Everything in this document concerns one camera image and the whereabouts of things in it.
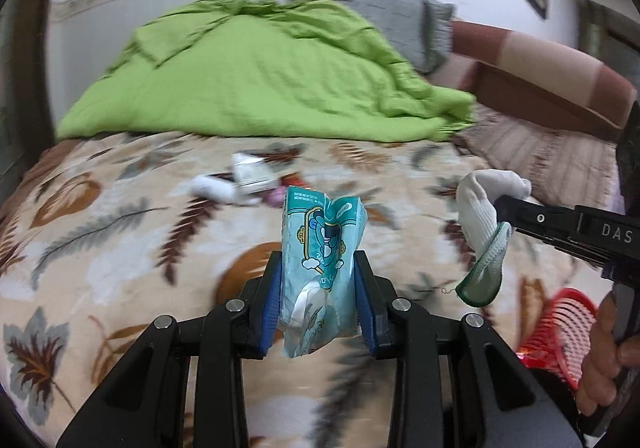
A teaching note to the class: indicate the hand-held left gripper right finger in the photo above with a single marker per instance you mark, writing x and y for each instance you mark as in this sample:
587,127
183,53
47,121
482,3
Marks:
367,308

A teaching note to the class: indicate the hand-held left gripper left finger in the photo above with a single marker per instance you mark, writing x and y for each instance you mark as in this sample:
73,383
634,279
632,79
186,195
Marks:
272,298

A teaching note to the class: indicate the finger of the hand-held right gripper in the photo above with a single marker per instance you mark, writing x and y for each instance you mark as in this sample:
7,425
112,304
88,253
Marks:
540,215
570,245

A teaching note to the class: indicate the white sock with green cuff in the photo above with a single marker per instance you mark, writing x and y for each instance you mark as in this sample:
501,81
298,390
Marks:
475,208

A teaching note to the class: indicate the teal printed packet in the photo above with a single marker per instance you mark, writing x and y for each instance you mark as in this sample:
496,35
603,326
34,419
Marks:
320,238

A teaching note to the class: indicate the red plastic basket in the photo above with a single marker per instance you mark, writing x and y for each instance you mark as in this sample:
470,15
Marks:
555,328

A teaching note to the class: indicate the person's right hand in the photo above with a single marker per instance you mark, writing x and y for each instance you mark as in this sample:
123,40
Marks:
602,358

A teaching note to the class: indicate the beige striped pillow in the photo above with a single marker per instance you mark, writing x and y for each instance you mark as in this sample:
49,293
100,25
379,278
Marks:
540,152

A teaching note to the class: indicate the small purple wrapper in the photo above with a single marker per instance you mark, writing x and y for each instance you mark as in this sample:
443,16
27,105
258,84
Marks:
275,198

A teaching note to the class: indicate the white tube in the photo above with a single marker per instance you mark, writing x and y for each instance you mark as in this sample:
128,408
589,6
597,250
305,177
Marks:
215,188

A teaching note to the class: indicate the white box packet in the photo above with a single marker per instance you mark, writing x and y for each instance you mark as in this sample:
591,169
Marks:
252,172

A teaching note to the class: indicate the brown striped headboard cushion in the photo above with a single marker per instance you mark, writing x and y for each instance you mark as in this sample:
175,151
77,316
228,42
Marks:
540,67

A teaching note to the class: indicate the leaf print blanket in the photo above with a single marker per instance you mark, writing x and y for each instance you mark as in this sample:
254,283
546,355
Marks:
125,238

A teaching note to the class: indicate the green blanket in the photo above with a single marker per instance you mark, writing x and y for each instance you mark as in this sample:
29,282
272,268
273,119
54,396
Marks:
260,72

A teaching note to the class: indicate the grey knitted cloth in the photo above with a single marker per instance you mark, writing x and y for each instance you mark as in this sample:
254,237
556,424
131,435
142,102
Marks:
390,7

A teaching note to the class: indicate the dark window frame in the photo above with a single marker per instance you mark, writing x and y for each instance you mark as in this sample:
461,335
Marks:
600,37

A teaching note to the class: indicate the dark wooden door frame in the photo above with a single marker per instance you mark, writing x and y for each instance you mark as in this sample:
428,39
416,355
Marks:
20,102

